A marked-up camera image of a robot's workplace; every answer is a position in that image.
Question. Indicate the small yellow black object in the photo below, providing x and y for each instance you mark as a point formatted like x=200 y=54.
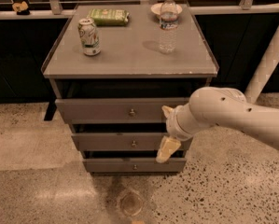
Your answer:
x=21 y=8

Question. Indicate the grey bottom drawer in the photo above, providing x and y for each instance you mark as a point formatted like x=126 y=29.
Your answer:
x=134 y=165

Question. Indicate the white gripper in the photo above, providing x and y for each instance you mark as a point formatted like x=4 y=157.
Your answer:
x=173 y=125

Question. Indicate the grey drawer cabinet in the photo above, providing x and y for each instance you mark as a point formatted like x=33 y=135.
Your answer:
x=130 y=65

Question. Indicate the clear plastic water bottle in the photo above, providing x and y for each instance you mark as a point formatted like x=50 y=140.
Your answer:
x=168 y=26

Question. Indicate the white bowl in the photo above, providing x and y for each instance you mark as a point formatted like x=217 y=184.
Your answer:
x=156 y=8

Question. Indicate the grey top drawer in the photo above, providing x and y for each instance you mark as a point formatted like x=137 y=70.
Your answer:
x=121 y=110

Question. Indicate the grey middle drawer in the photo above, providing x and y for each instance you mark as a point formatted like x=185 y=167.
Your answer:
x=117 y=141

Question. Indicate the green snack bag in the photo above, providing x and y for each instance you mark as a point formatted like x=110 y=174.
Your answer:
x=109 y=16

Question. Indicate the grey drawer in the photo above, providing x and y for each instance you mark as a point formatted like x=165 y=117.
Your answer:
x=134 y=165
x=121 y=110
x=117 y=141

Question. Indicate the white green soda can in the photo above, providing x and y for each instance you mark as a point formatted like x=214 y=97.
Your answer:
x=89 y=37

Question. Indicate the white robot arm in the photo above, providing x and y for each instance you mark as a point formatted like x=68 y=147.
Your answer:
x=225 y=107

